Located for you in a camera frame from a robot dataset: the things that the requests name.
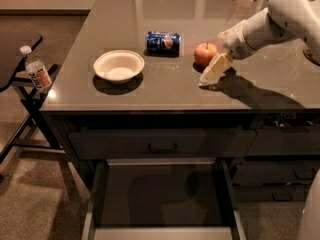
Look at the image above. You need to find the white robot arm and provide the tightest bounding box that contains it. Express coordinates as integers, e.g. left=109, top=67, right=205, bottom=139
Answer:
left=199, top=0, right=320, bottom=86

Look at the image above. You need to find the clear water bottle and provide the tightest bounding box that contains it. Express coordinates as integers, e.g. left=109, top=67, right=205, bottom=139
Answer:
left=20, top=46, right=52, bottom=93

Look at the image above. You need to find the closed top drawer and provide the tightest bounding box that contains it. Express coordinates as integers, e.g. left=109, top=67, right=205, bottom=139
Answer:
left=68, top=128, right=255, bottom=159

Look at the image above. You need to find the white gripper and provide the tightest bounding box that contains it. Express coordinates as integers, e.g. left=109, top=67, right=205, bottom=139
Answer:
left=199, top=20, right=255, bottom=85

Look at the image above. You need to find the right bottom drawer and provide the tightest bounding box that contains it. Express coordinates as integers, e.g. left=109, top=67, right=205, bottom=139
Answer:
left=233, top=186, right=309, bottom=202

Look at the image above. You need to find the open middle drawer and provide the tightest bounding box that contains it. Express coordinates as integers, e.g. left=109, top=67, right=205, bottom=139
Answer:
left=81, top=159, right=246, bottom=240

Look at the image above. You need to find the red apple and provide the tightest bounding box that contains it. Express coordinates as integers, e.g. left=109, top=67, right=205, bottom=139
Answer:
left=194, top=42, right=218, bottom=67

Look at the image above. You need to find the white paper bowl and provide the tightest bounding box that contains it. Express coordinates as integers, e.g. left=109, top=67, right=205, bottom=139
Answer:
left=93, top=50, right=145, bottom=84

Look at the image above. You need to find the right top drawer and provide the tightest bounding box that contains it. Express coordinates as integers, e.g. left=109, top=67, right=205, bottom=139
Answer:
left=247, top=126, right=320, bottom=156

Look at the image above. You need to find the glass jar with snacks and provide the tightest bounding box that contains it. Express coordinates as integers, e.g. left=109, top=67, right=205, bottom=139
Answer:
left=303, top=46, right=320, bottom=66

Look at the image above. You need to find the blue Pepsi can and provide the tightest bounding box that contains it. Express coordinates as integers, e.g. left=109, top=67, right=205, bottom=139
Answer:
left=145, top=31, right=181, bottom=57

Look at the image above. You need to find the right middle drawer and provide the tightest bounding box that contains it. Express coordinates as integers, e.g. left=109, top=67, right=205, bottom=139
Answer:
left=232, top=160, right=320, bottom=185

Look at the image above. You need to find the dark chair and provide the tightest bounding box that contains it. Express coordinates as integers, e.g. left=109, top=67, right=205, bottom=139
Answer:
left=0, top=32, right=62, bottom=164

